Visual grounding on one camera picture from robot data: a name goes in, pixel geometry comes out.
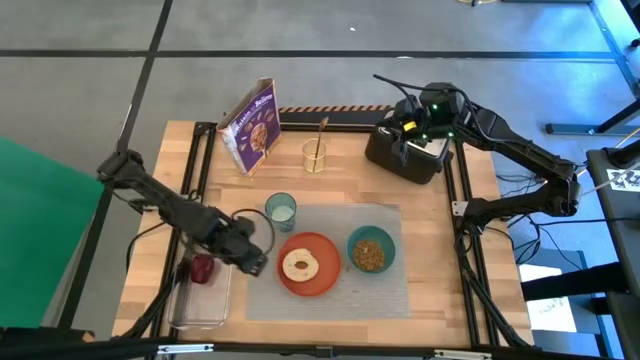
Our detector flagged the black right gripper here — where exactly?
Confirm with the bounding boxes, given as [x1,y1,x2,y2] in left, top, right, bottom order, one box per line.
[384,99,431,167]

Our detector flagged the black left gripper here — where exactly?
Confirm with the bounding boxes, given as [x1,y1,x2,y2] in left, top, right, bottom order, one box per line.
[214,217,270,278]

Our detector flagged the toasted bagel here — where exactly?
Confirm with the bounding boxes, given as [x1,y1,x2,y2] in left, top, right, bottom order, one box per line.
[281,247,320,283]

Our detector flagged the red apple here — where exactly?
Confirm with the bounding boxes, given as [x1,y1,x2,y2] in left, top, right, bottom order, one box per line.
[189,253,216,285]

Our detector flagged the gold spoon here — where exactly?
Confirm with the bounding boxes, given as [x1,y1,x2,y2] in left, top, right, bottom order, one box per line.
[311,116,330,174]

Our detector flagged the purple raisin cereal box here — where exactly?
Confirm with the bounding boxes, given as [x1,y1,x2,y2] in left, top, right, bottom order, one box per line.
[216,77,282,177]

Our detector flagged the black toaster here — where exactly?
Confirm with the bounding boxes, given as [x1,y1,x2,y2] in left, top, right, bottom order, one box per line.
[364,119,454,185]

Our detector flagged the white milk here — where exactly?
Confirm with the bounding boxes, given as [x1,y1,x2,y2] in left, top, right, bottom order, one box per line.
[271,204,295,224]

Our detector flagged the clear plastic container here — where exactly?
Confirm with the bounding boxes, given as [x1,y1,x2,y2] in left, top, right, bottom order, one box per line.
[167,249,234,330]

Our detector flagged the teal translucent plastic cup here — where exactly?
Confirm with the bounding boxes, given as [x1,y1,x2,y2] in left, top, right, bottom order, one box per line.
[264,192,298,234]

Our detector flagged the orange plate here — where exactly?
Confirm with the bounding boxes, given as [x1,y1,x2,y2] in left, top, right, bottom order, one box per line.
[276,231,343,298]

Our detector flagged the grey woven placemat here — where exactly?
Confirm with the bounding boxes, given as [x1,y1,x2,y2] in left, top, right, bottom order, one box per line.
[244,202,412,322]

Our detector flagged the orange black hazard strip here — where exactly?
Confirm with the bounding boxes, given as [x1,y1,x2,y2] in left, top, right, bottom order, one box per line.
[277,103,396,114]

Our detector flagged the teal bowl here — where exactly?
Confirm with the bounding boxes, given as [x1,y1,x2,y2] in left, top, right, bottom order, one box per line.
[346,225,397,275]

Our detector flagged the brown cereal flakes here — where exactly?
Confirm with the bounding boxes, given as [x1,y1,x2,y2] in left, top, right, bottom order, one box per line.
[352,239,386,272]

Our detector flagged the white paper sheet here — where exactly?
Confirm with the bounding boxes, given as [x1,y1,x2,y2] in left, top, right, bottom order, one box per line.
[518,263,579,334]

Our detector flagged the green board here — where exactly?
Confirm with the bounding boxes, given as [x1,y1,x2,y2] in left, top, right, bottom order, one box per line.
[0,135,106,330]

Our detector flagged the white printed label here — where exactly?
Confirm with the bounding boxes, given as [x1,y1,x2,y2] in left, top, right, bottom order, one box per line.
[606,168,640,193]

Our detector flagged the black cart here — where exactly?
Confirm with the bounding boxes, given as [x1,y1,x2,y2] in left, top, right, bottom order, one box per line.
[584,147,640,360]

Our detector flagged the black aluminium table frame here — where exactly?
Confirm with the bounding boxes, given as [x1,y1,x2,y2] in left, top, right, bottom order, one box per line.
[112,110,534,360]

